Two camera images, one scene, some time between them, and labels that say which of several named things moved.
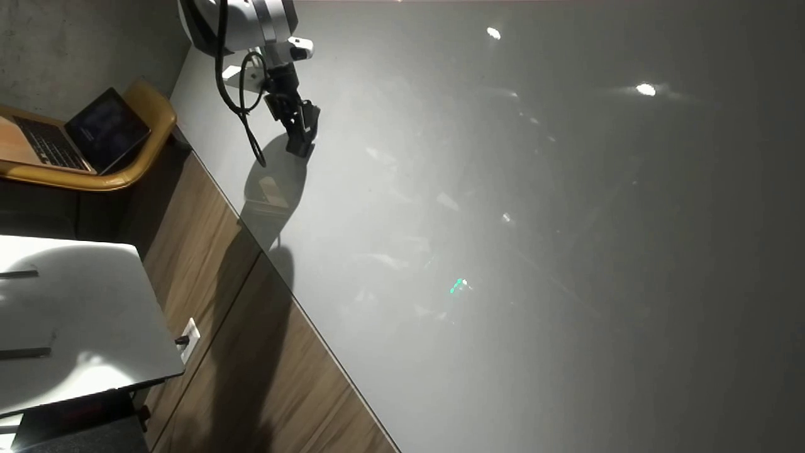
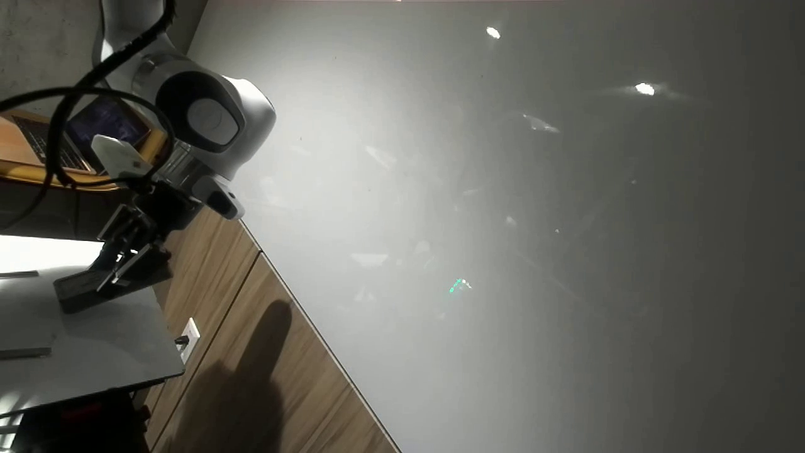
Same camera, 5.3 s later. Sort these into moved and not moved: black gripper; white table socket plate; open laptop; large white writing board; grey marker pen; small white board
Moved: grey marker pen; black gripper
Not moved: open laptop; large white writing board; small white board; white table socket plate
